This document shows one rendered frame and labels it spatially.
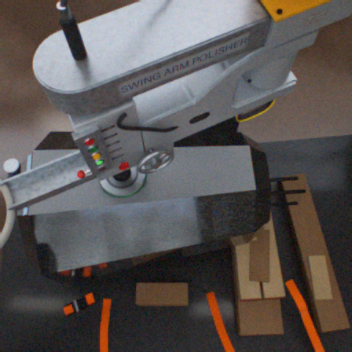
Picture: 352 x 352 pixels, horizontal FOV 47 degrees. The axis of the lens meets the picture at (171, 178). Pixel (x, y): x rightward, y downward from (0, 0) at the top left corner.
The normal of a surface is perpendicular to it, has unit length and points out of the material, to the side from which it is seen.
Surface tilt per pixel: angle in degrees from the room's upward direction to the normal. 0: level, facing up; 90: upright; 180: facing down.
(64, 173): 1
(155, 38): 0
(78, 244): 45
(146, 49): 0
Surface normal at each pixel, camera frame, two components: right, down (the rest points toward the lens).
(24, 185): 0.00, -0.39
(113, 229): 0.06, 0.38
